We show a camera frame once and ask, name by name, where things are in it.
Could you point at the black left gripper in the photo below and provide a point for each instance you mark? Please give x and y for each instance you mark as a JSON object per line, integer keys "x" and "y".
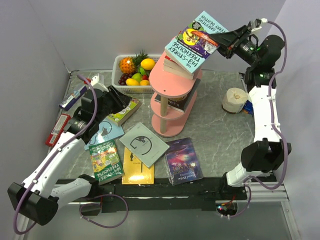
{"x": 121, "y": 100}

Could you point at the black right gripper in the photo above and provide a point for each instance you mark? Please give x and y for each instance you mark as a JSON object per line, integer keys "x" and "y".
{"x": 226, "y": 40}

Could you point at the blue 143-Storey Treehouse book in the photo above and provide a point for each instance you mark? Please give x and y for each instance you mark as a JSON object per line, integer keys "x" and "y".
{"x": 193, "y": 46}

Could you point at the grey Great Gatsby book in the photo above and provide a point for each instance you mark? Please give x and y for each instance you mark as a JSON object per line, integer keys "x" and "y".
{"x": 144, "y": 144}

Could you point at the red 13-Storey Treehouse book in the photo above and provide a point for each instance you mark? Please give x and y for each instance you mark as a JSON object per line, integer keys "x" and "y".
{"x": 169, "y": 62}

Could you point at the purple shrink-wrapped Robinson Crusoe book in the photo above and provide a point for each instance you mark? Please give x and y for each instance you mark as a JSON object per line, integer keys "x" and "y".
{"x": 182, "y": 162}

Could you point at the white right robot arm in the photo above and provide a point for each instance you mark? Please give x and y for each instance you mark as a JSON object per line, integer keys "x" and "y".
{"x": 269, "y": 149}

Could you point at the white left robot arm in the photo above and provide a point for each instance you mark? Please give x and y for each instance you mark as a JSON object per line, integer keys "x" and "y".
{"x": 36, "y": 197}

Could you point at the lime green paperback book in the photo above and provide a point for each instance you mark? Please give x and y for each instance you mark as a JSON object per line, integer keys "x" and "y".
{"x": 120, "y": 117}

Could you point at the yellow mango front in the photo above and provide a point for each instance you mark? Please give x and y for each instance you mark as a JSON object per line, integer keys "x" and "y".
{"x": 132, "y": 82}

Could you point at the dark red grapes bunch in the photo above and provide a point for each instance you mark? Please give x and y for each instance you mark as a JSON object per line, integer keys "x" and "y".
{"x": 123, "y": 78}

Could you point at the white plastic fruit basket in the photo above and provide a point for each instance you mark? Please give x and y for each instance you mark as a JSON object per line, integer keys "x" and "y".
{"x": 116, "y": 74}

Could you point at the green pear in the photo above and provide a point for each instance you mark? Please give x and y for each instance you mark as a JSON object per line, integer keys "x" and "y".
{"x": 137, "y": 76}

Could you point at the orange fruit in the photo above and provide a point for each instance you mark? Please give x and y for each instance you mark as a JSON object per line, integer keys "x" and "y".
{"x": 144, "y": 82}

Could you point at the light blue cat booklet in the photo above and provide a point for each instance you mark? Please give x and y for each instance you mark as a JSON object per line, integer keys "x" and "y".
{"x": 107, "y": 131}

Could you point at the orange pineapple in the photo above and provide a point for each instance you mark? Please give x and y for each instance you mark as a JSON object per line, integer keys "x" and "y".
{"x": 127, "y": 65}

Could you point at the yellow lemon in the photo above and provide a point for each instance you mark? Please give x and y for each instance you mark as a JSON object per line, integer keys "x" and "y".
{"x": 148, "y": 64}

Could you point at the pink three-tier wooden shelf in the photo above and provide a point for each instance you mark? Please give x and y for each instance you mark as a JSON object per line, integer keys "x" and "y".
{"x": 166, "y": 121}

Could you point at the purple white toothpaste box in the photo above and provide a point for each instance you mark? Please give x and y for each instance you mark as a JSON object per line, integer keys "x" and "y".
{"x": 73, "y": 97}

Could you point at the floral Little Women book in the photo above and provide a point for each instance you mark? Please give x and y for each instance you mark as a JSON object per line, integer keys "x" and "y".
{"x": 181, "y": 73}

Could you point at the green 104-Storey Treehouse book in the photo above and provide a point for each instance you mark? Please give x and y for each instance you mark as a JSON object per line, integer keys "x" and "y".
{"x": 105, "y": 162}

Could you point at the beige wrapped toilet roll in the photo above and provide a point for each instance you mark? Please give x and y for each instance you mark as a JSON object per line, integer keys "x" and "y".
{"x": 234, "y": 100}

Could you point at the black book on shelf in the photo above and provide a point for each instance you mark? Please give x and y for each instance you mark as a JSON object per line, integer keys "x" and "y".
{"x": 180, "y": 100}

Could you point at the red rectangular box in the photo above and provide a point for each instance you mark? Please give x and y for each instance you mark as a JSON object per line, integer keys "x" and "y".
{"x": 57, "y": 130}

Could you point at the blue wrapped toilet roll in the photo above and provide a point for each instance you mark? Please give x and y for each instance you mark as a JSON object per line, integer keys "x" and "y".
{"x": 248, "y": 108}

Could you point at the yellow file folder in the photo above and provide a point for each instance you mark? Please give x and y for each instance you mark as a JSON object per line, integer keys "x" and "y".
{"x": 135, "y": 172}

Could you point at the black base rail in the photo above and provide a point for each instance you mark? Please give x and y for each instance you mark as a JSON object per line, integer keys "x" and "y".
{"x": 162, "y": 195}

